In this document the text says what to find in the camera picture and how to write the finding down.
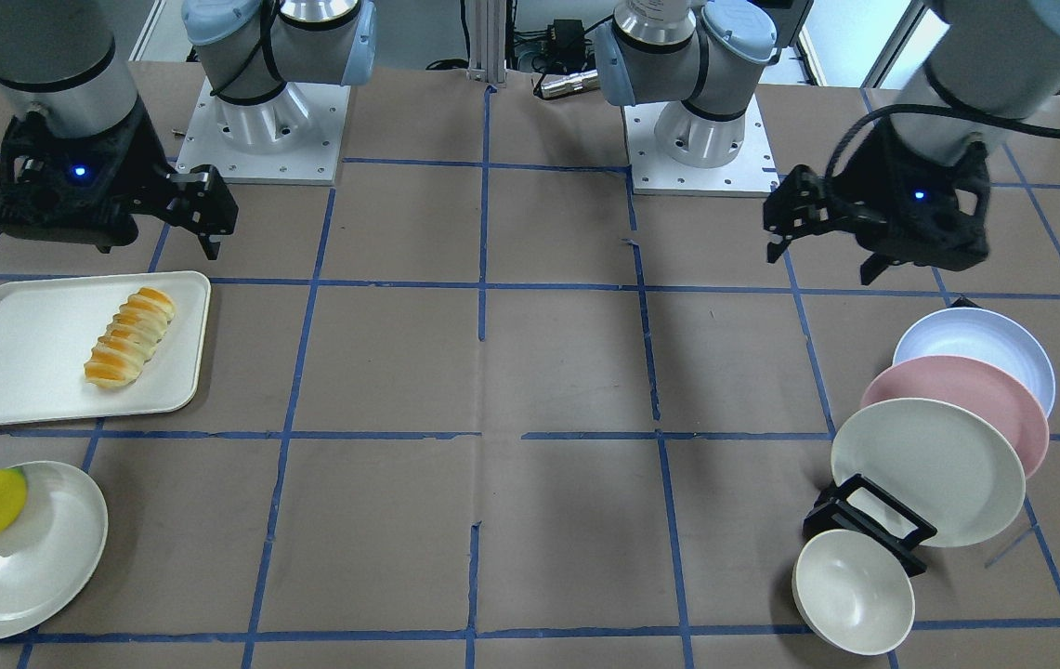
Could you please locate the aluminium frame post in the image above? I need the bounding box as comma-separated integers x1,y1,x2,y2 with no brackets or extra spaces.
463,0,515,89

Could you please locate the black dish rack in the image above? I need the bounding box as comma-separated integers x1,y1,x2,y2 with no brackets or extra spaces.
803,473,937,579

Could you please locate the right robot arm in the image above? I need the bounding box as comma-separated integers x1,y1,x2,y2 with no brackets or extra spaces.
0,1,377,259

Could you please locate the black power adapter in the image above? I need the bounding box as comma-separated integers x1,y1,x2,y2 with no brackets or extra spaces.
546,19,585,59

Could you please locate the blue plate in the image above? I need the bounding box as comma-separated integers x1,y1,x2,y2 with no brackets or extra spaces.
893,309,1057,415

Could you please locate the white rectangular tray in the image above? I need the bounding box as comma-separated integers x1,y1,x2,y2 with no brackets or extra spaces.
0,270,212,425

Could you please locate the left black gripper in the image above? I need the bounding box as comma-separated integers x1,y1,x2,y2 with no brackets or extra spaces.
763,120,991,285

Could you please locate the striped bread roll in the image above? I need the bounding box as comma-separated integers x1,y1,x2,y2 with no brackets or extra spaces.
84,285,177,388

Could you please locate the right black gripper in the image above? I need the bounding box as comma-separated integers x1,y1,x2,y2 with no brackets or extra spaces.
0,102,239,261

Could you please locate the white shallow bowl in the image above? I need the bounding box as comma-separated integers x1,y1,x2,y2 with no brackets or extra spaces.
0,461,109,639

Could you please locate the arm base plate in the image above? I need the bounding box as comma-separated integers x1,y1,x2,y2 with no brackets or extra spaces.
622,98,779,198
176,82,354,187

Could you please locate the cream plate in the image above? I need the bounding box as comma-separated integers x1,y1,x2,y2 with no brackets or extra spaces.
831,398,1026,549

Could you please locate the cream bowl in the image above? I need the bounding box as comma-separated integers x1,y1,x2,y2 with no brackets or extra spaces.
792,529,916,656

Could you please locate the pink plate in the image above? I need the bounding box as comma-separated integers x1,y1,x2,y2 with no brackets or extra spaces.
859,355,1052,479

